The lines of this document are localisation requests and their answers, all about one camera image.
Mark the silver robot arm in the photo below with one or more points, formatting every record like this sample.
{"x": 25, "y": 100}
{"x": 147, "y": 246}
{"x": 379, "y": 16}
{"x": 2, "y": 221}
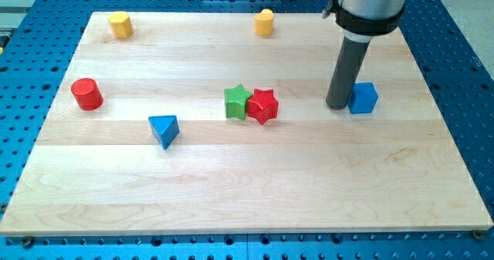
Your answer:
{"x": 361, "y": 20}

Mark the red star block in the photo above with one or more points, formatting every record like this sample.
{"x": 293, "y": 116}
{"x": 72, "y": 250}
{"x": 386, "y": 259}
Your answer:
{"x": 262, "y": 106}

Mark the green star block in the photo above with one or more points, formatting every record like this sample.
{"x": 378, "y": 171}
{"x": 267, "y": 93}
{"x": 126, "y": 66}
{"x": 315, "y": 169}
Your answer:
{"x": 235, "y": 100}

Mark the wooden board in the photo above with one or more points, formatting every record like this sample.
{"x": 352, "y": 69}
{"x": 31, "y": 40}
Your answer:
{"x": 310, "y": 170}

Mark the blue triangle block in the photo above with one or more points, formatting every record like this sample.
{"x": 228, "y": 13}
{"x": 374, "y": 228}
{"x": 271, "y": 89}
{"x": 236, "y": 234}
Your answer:
{"x": 165, "y": 129}

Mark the yellow heart block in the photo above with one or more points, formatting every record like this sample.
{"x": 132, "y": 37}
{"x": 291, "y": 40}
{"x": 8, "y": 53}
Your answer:
{"x": 263, "y": 22}

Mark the blue cube block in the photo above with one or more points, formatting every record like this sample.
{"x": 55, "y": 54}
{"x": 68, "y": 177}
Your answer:
{"x": 363, "y": 98}

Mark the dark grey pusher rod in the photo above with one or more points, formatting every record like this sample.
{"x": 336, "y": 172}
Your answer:
{"x": 349, "y": 62}

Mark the yellow hexagon block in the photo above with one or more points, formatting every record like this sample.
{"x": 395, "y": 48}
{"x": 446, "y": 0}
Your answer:
{"x": 121, "y": 25}

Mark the red cylinder block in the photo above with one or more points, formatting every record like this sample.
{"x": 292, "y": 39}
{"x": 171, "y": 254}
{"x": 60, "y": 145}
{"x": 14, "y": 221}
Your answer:
{"x": 87, "y": 94}

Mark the blue perforated table plate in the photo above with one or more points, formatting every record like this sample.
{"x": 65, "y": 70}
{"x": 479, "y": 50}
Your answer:
{"x": 40, "y": 50}

